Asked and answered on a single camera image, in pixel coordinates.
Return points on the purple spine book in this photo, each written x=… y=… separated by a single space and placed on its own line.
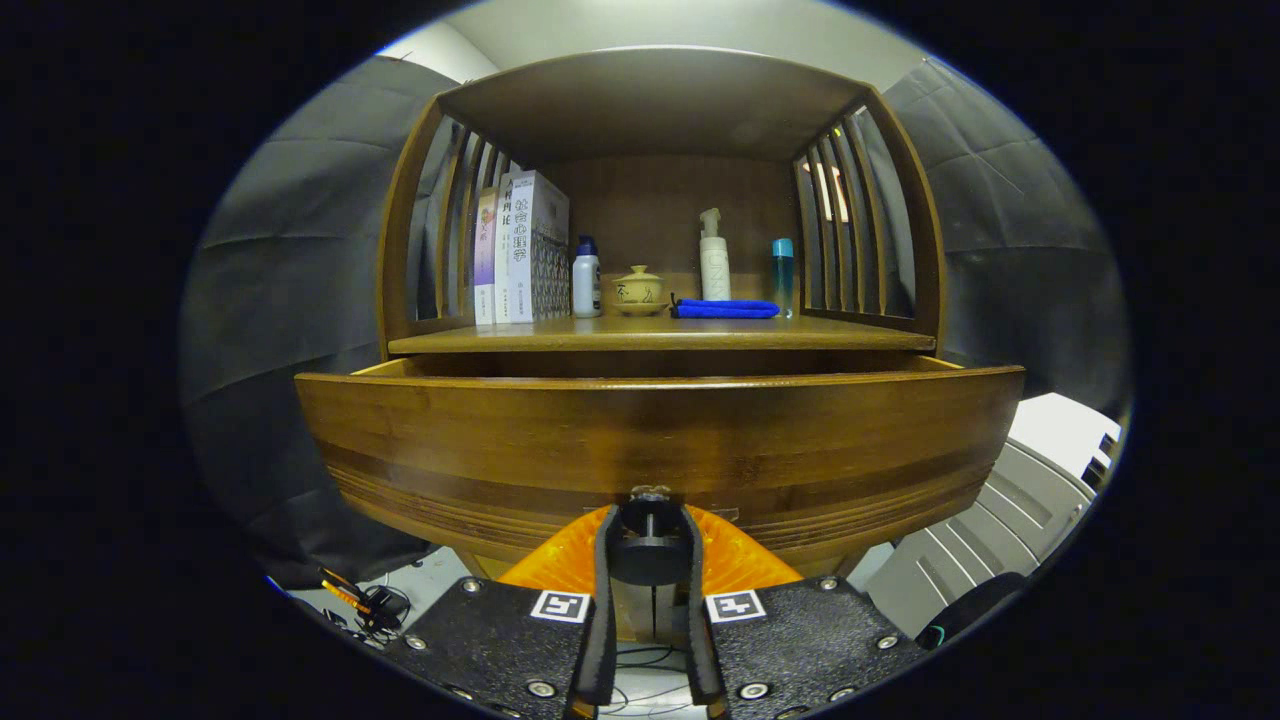
x=485 y=260

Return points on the white panelled cabinet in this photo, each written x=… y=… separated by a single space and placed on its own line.
x=1000 y=520

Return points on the wooden drawer with black knob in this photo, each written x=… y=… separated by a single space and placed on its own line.
x=650 y=430

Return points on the blue folded cloth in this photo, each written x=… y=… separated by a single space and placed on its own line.
x=725 y=309

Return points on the orange black tool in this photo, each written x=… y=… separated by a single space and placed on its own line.
x=345 y=595

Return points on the clear bottle with teal cap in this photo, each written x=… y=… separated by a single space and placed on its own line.
x=782 y=275

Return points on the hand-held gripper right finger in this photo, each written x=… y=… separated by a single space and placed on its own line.
x=698 y=650

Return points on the beige saucer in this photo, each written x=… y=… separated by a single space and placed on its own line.
x=640 y=309

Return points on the thick white patterned book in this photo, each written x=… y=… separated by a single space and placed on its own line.
x=520 y=270

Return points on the wooden cabinet countertop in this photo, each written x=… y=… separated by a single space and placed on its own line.
x=700 y=333

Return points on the black rounded object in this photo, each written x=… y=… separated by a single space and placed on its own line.
x=975 y=605

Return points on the brown wooden cabinet frame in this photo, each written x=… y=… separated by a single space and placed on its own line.
x=650 y=210

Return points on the beige lidded tea bowl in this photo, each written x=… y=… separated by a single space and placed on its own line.
x=640 y=288

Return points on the white bottle with blue cap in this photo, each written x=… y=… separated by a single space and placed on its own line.
x=586 y=285

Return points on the white pump bottle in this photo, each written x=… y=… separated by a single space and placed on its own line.
x=714 y=270

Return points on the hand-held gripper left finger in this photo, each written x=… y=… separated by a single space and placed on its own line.
x=604 y=650

